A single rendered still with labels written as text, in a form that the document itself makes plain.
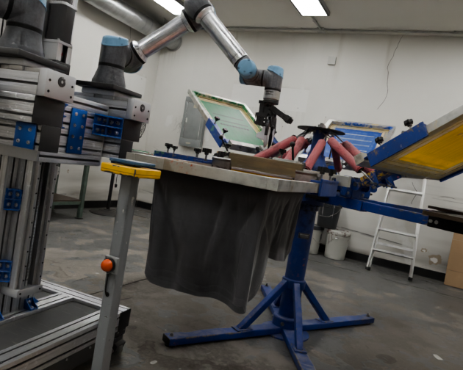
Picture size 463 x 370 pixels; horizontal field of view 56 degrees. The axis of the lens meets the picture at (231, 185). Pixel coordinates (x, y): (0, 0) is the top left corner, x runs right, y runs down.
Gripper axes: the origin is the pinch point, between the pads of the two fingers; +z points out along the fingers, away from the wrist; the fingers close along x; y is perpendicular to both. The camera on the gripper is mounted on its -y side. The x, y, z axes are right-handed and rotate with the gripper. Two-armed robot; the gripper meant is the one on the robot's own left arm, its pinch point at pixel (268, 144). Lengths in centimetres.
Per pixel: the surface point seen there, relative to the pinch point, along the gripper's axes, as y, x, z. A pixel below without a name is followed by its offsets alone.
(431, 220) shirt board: -71, -39, 23
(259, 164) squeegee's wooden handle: 1.8, 2.1, 9.3
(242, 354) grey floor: 8, -33, 112
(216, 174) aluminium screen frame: -7, 61, 15
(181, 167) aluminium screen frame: 6, 61, 15
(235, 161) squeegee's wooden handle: 13.9, 2.0, 9.7
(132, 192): 11, 78, 24
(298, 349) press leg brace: -17, -50, 106
